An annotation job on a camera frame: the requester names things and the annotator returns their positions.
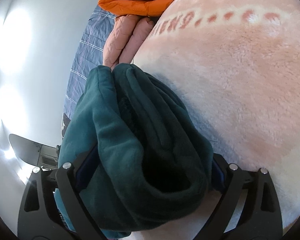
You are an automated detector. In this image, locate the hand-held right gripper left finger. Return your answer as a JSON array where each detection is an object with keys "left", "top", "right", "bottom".
[{"left": 17, "top": 145, "right": 102, "bottom": 240}]

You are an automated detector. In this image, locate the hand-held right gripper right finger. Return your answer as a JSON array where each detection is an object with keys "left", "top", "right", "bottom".
[{"left": 211, "top": 154, "right": 283, "bottom": 240}]

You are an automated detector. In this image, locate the teal fleece sweater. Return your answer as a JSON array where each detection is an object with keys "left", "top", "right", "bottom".
[{"left": 54, "top": 64, "right": 214, "bottom": 239}]

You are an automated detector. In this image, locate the dark patterned blanket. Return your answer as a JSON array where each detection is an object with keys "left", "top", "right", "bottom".
[{"left": 62, "top": 112, "right": 70, "bottom": 138}]

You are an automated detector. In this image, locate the arched doorway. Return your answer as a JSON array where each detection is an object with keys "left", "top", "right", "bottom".
[{"left": 9, "top": 134, "right": 59, "bottom": 170}]

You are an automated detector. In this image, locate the pastel plush blanket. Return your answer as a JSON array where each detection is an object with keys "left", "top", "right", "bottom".
[{"left": 130, "top": 0, "right": 300, "bottom": 233}]

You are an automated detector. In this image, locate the blue plaid sheet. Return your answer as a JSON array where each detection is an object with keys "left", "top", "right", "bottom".
[{"left": 62, "top": 5, "right": 117, "bottom": 120}]

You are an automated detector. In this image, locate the pink quilted jacket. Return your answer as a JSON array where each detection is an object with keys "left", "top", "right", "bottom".
[{"left": 103, "top": 14, "right": 155, "bottom": 70}]

